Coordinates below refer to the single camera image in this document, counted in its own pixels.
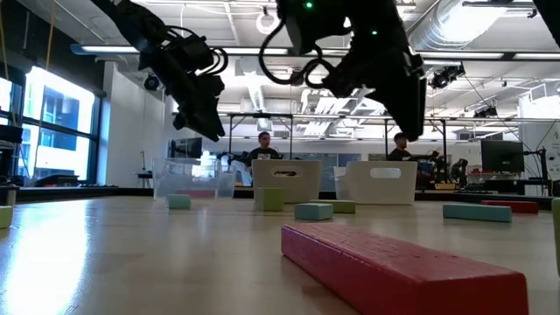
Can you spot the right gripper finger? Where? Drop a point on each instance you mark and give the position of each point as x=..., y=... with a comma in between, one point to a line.
x=409, y=114
x=424, y=105

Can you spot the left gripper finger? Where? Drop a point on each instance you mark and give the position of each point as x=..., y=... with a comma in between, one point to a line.
x=212, y=122
x=181, y=121

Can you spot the short blue wooden block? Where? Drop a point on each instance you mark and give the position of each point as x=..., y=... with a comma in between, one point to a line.
x=178, y=201
x=313, y=212

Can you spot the green wooden cube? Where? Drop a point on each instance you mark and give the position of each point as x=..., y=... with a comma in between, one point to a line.
x=270, y=199

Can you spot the green wooden block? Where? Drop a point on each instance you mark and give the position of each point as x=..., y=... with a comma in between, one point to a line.
x=5, y=217
x=345, y=206

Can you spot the long blue wooden block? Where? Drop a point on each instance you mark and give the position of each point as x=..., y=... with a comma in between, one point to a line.
x=477, y=212

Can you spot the long red wooden block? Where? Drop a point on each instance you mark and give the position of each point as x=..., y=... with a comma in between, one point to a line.
x=394, y=271

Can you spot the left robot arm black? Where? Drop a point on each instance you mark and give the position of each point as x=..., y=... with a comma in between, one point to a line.
x=127, y=19

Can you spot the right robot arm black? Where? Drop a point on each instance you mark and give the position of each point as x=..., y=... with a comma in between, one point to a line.
x=332, y=17

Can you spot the black track light cluster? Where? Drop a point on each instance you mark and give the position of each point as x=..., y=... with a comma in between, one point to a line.
x=444, y=78

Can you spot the black ceiling spotlight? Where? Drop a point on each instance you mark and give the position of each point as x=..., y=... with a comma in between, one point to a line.
x=296, y=79
x=151, y=82

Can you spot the person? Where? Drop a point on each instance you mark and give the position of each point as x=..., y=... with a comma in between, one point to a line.
x=262, y=153
x=399, y=153

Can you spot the clear plastic bin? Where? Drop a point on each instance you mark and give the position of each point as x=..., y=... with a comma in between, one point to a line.
x=175, y=175

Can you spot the white plastic bin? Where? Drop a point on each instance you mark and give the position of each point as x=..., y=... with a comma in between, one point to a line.
x=380, y=192
x=306, y=188

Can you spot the long ceiling light bar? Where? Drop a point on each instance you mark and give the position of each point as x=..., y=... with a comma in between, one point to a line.
x=109, y=49

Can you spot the black computer monitor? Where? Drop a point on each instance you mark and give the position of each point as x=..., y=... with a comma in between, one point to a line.
x=502, y=156

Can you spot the large window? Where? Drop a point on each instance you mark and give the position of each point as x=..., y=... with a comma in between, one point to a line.
x=65, y=109

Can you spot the dark wall screen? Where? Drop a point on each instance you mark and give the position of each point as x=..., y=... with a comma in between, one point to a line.
x=186, y=148

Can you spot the black metal gantry frame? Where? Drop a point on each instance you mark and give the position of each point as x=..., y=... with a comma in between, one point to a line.
x=444, y=140
x=262, y=115

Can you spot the silver ventilation duct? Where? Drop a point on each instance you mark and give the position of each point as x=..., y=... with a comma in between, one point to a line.
x=437, y=30

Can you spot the black aluminium table frame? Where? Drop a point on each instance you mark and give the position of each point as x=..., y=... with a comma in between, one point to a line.
x=87, y=193

